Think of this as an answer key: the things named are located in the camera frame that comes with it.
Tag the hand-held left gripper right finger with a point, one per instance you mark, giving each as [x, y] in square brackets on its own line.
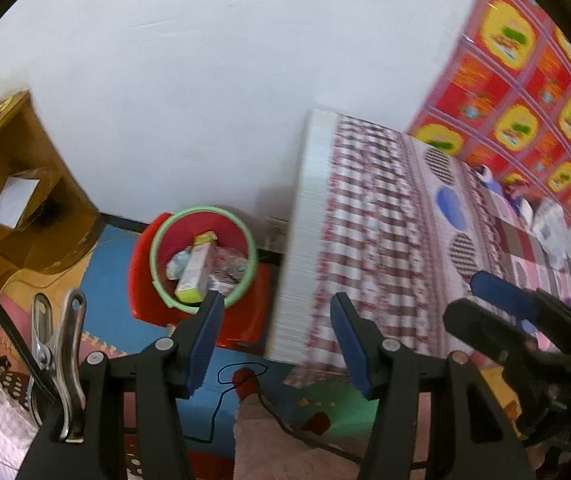
[355, 345]

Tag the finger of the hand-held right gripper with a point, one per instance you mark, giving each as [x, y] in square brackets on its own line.
[480, 325]
[505, 292]

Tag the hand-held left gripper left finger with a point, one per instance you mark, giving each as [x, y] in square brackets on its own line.
[205, 340]

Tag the red bucket green rim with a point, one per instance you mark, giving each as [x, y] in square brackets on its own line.
[163, 255]

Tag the red slipper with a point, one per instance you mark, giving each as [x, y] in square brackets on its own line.
[318, 422]
[245, 382]

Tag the yellow-green carton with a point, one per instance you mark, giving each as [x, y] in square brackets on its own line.
[195, 270]

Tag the pink printed packet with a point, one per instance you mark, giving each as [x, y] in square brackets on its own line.
[228, 267]

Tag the white plastic packet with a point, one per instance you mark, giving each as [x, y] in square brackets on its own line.
[550, 227]

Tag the blue white wrapper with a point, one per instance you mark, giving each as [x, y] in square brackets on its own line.
[176, 264]

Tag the red plastic stool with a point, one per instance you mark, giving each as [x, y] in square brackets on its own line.
[140, 285]

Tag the blue and white packet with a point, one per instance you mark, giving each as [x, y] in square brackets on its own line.
[513, 195]

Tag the checkered cloth covered table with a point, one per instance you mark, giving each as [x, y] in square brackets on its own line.
[390, 240]

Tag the colourful foam puzzle mat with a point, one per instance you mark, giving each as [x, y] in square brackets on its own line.
[110, 280]

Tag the metal spring clip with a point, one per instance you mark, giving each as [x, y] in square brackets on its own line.
[68, 350]

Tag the white paper sheet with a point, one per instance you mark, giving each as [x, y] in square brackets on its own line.
[13, 202]

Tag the wooden desk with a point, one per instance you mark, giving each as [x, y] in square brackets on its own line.
[15, 160]

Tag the red floral wall cloth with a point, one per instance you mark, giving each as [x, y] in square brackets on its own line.
[525, 60]

